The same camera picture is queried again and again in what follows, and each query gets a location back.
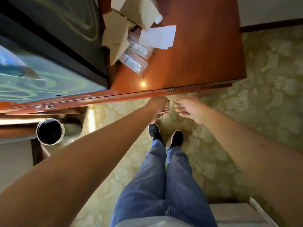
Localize person's left black shoe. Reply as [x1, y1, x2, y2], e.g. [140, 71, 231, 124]
[148, 123, 164, 143]

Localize person's grey shirt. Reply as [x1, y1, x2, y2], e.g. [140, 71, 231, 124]
[115, 216, 218, 227]

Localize person's right hand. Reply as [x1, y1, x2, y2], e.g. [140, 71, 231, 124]
[174, 96, 209, 125]

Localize person's black shoe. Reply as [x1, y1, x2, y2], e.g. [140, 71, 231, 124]
[148, 123, 164, 143]
[165, 130, 184, 151]

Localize grey mini fridge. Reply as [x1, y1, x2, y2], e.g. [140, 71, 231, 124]
[0, 0, 110, 104]

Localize white paper slip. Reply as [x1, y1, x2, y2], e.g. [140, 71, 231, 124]
[138, 25, 177, 50]

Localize person's left forearm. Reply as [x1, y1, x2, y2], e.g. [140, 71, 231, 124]
[0, 105, 155, 227]

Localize person's right black shoe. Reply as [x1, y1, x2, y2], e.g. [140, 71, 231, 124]
[165, 130, 184, 151]

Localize person's right forearm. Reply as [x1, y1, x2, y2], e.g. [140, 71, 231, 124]
[200, 107, 303, 227]

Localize person's legs in blue jeans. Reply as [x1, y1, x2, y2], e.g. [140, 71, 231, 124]
[111, 139, 217, 227]

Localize round metal trash bin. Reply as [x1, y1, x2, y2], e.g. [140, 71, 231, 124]
[36, 118, 82, 146]

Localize brown cardboard pieces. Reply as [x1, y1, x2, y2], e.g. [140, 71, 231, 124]
[109, 40, 130, 67]
[111, 0, 164, 32]
[102, 10, 137, 48]

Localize person's left hand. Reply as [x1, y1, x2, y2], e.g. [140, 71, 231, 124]
[145, 96, 170, 125]

